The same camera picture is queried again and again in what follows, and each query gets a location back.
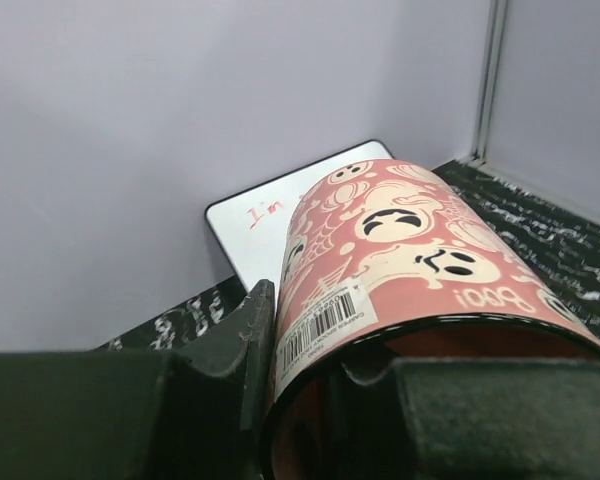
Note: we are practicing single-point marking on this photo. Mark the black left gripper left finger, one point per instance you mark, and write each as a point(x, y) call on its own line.
point(191, 413)

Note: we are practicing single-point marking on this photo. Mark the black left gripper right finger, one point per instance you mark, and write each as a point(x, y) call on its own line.
point(404, 418)

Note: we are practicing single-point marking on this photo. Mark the pink mug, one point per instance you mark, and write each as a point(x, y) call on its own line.
point(384, 260)

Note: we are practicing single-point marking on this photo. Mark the white dry-erase board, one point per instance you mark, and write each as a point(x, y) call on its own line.
point(251, 226)

